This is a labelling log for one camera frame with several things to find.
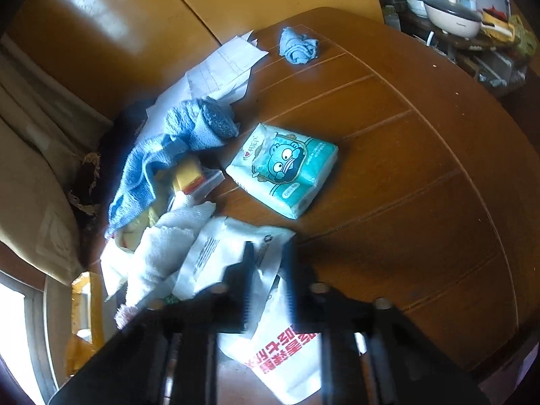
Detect cream electric pot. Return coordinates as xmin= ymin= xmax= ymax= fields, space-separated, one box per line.
xmin=422 ymin=0 xmax=484 ymax=38

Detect olive curtain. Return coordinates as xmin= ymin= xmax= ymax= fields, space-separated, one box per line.
xmin=0 ymin=42 xmax=110 ymax=288

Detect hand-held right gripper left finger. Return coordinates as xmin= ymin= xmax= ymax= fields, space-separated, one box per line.
xmin=48 ymin=242 xmax=256 ymax=405

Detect cluttered side table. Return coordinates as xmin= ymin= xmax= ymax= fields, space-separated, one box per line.
xmin=380 ymin=0 xmax=533 ymax=96

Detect stack of white papers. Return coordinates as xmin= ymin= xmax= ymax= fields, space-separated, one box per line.
xmin=145 ymin=29 xmax=271 ymax=123

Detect yellow wooden wardrobe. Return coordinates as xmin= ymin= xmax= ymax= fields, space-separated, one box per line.
xmin=8 ymin=0 xmax=380 ymax=123

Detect white towel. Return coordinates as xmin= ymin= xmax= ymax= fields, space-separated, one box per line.
xmin=100 ymin=201 xmax=217 ymax=330

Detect pale yellow towel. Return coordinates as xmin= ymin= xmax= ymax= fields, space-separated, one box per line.
xmin=120 ymin=205 xmax=163 ymax=247

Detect window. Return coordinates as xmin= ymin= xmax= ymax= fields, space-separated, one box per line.
xmin=0 ymin=270 xmax=55 ymax=393

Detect teal cartoon tissue pack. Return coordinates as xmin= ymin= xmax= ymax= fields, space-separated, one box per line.
xmin=225 ymin=123 xmax=339 ymax=220

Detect yellow packet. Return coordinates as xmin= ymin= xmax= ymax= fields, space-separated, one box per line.
xmin=169 ymin=156 xmax=226 ymax=203

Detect white wipes packet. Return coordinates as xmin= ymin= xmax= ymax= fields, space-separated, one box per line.
xmin=173 ymin=216 xmax=297 ymax=304

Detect white packet with red print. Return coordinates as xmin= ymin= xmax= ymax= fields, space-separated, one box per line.
xmin=217 ymin=262 xmax=368 ymax=405

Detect dark fringed cloth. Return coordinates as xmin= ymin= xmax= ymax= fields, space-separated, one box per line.
xmin=67 ymin=101 xmax=157 ymax=237

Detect blue towel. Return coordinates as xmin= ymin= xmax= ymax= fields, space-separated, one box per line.
xmin=105 ymin=98 xmax=241 ymax=239

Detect small crumpled blue cloth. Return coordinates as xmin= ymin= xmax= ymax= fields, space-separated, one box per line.
xmin=278 ymin=26 xmax=320 ymax=66

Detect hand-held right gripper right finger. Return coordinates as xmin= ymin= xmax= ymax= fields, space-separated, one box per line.
xmin=282 ymin=240 xmax=492 ymax=405

